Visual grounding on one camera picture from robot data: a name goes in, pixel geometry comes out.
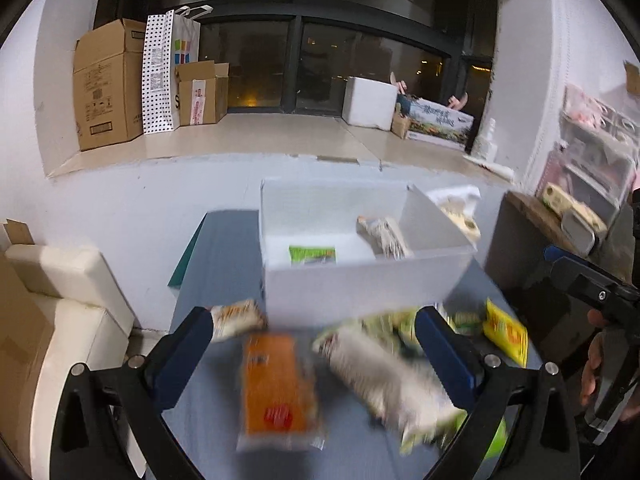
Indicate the yellow snack bag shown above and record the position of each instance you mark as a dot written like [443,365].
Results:
[509,335]

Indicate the cream sofa armchair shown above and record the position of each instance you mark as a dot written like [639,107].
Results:
[91,320]

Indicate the tall brown cardboard box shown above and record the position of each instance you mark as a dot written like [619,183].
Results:
[107,84]

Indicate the striped snack bag in box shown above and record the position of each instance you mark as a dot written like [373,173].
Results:
[386,234]

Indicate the small beige snack packet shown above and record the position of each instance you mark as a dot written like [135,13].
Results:
[236,319]

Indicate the printed landscape carton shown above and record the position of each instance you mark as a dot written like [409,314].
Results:
[434,123]

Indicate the person's right hand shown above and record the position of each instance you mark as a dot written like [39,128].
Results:
[594,361]

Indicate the green snack packet on table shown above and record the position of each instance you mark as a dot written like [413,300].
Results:
[395,330]

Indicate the wooden side shelf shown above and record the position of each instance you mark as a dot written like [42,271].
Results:
[524,229]

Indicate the white foam box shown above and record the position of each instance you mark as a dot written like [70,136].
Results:
[369,103]

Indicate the white cardboard storage box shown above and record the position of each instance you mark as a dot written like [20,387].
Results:
[323,213]

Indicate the white long snack bag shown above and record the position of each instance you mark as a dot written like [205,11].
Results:
[405,396]

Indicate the small open cardboard box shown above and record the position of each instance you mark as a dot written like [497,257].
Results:
[202,92]

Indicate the white dotted paper bag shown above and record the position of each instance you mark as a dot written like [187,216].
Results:
[171,39]

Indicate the blue table cloth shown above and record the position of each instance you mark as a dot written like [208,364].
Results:
[226,266]

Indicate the brown cardboard sheet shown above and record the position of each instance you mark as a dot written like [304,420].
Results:
[22,244]

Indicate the clear plastic drawer organizer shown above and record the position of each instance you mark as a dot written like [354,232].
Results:
[591,168]

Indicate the cream tissue pack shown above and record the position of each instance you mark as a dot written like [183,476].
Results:
[459,204]

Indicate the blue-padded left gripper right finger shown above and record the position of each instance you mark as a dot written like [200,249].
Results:
[454,358]

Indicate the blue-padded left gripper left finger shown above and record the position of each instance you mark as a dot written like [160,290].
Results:
[174,358]

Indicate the orange snack packet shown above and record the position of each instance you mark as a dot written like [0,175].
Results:
[280,409]

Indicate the white spray bottle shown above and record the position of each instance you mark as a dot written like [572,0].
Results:
[484,146]

